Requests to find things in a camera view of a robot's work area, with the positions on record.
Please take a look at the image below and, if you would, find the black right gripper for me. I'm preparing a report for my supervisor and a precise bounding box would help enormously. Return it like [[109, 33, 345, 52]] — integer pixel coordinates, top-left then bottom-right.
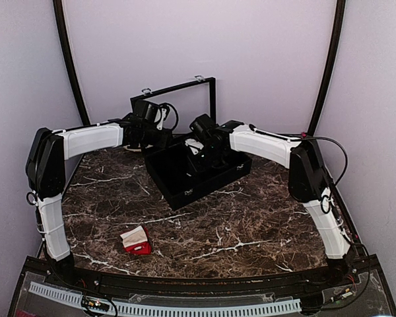
[[187, 143, 226, 175]]

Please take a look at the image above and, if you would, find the black compartment display box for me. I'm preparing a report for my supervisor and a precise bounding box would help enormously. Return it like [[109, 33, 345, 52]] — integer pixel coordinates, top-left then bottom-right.
[[131, 77, 252, 210]]

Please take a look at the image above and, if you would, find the red and white sock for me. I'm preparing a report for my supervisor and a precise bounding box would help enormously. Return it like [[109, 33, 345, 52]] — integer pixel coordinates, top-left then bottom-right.
[[120, 225, 152, 255]]

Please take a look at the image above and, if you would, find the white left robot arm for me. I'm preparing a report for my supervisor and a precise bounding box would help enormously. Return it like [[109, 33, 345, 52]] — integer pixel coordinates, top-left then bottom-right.
[[26, 100, 176, 262]]

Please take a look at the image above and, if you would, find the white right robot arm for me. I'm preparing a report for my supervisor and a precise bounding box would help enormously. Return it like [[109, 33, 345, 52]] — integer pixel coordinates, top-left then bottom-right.
[[183, 114, 352, 287]]

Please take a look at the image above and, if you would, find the floral ceramic plate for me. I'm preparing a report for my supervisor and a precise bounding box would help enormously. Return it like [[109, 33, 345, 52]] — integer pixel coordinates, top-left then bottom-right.
[[123, 146, 142, 153]]

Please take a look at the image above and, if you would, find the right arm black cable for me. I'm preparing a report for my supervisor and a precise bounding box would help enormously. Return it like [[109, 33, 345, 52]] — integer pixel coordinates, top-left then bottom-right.
[[300, 137, 349, 215]]

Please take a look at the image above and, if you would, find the black left frame post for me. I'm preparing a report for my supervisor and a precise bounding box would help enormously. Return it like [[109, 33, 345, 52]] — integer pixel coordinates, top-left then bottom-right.
[[52, 0, 90, 125]]

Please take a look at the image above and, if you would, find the black frame post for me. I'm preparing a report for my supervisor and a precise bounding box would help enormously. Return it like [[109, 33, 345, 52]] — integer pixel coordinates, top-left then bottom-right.
[[307, 0, 347, 135], [52, 0, 90, 125]]

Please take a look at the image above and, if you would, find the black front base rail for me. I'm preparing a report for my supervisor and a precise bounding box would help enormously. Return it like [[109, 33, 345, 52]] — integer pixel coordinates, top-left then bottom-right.
[[46, 264, 360, 295]]

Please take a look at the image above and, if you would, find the white slotted cable duct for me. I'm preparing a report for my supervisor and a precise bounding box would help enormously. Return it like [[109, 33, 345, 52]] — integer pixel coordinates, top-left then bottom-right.
[[28, 282, 302, 316]]

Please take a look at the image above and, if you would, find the black right frame post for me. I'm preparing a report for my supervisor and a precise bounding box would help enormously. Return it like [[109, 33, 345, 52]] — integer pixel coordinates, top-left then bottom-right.
[[307, 0, 347, 135]]

